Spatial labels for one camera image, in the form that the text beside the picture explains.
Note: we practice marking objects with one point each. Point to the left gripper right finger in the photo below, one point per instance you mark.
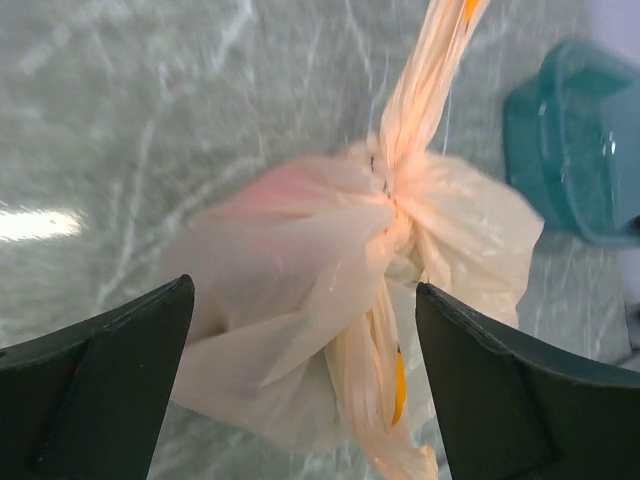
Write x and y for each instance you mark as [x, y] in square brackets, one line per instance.
[510, 406]

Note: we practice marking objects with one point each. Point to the teal plastic tray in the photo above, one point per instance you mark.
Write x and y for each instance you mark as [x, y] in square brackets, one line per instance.
[571, 143]

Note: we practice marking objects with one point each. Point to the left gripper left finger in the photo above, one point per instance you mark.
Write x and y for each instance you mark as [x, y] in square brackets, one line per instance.
[88, 401]

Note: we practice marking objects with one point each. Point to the orange plastic bag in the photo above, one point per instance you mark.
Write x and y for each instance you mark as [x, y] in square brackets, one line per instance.
[303, 331]

